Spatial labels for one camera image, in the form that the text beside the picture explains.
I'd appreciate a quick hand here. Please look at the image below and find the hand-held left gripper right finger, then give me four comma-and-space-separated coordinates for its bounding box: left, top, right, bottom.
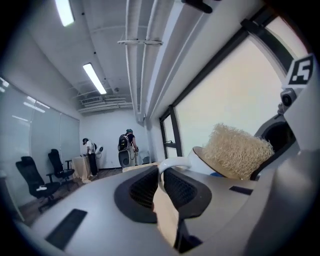
162, 166, 258, 256

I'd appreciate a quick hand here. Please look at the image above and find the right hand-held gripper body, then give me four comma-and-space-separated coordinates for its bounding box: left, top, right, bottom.
281, 53, 320, 151

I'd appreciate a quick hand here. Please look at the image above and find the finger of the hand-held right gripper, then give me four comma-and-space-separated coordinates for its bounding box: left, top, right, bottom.
249, 116, 301, 181

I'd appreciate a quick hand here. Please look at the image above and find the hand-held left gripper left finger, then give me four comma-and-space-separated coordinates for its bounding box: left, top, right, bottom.
14, 163, 181, 256

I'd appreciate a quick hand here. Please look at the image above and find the beige sponge cloth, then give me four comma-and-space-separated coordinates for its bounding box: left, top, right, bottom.
201, 122, 276, 181

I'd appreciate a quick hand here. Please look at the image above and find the beige cloth-covered table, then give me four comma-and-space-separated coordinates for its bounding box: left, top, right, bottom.
71, 155, 92, 183

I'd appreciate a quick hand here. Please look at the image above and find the black office chair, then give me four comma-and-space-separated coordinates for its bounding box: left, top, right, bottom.
47, 149, 75, 187
15, 156, 61, 213

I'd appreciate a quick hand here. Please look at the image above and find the white ceiling air vent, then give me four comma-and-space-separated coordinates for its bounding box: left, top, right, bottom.
79, 96, 133, 114

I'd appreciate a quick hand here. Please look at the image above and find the ceiling light panel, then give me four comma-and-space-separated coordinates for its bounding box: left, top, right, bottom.
82, 62, 108, 95
54, 0, 75, 28

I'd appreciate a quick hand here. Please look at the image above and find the white ceiling pipe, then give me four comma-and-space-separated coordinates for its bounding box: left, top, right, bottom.
124, 0, 142, 120
142, 0, 167, 118

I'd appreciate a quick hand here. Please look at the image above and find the gripper fisheye camera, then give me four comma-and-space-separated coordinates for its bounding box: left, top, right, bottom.
279, 87, 299, 109

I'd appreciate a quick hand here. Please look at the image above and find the black window frame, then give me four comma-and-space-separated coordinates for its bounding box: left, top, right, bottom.
159, 4, 312, 166

